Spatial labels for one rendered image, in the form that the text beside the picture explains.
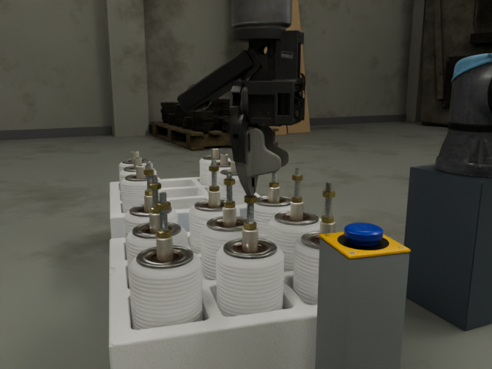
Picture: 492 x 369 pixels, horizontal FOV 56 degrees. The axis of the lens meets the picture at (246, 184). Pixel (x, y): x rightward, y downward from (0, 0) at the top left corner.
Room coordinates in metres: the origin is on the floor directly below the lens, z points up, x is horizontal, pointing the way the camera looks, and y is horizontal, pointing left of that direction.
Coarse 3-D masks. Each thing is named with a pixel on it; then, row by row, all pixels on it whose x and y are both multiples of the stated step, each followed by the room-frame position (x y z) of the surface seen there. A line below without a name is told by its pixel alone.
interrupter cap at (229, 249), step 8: (232, 240) 0.64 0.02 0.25; (240, 240) 0.64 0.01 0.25; (264, 240) 0.64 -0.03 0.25; (224, 248) 0.60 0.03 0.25; (232, 248) 0.61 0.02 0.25; (240, 248) 0.62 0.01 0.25; (264, 248) 0.61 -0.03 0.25; (272, 248) 0.61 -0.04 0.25; (232, 256) 0.58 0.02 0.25; (240, 256) 0.58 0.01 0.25; (248, 256) 0.58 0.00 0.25; (256, 256) 0.58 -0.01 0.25; (264, 256) 0.58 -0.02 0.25
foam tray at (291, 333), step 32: (128, 288) 0.72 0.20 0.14; (288, 288) 0.64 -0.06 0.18; (128, 320) 0.54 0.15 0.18; (224, 320) 0.54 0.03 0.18; (256, 320) 0.54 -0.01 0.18; (288, 320) 0.55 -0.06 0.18; (128, 352) 0.49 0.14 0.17; (160, 352) 0.50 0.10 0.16; (192, 352) 0.51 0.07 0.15; (224, 352) 0.52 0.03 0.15; (256, 352) 0.54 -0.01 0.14; (288, 352) 0.55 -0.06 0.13
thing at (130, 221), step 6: (174, 210) 0.82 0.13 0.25; (126, 216) 0.79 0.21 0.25; (132, 216) 0.78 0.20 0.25; (168, 216) 0.78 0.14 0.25; (174, 216) 0.80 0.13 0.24; (126, 222) 0.78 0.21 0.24; (132, 222) 0.77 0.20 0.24; (138, 222) 0.76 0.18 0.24; (144, 222) 0.76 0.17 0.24; (174, 222) 0.79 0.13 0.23; (126, 228) 0.78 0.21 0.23; (132, 228) 0.77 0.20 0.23; (126, 234) 0.78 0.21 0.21; (126, 246) 0.79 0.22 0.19; (126, 252) 0.79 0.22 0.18
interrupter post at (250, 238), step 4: (244, 228) 0.61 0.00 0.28; (256, 228) 0.61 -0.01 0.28; (244, 232) 0.61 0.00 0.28; (248, 232) 0.60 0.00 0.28; (252, 232) 0.60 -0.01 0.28; (256, 232) 0.61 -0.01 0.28; (244, 236) 0.61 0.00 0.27; (248, 236) 0.60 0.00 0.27; (252, 236) 0.60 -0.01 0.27; (256, 236) 0.61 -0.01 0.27; (244, 240) 0.61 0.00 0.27; (248, 240) 0.60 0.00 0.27; (252, 240) 0.60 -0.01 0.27; (256, 240) 0.61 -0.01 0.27; (244, 244) 0.61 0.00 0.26; (248, 244) 0.60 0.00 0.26; (252, 244) 0.60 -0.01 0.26; (256, 244) 0.61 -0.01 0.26; (244, 248) 0.61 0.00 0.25; (248, 248) 0.60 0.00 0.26; (252, 248) 0.60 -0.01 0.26; (256, 248) 0.61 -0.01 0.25
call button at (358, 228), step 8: (352, 224) 0.48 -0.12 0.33; (360, 224) 0.48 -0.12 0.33; (368, 224) 0.48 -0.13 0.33; (344, 232) 0.47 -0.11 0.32; (352, 232) 0.46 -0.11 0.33; (360, 232) 0.45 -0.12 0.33; (368, 232) 0.45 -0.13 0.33; (376, 232) 0.45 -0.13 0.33; (352, 240) 0.46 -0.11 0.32; (360, 240) 0.45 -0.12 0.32; (368, 240) 0.45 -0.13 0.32; (376, 240) 0.45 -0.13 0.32
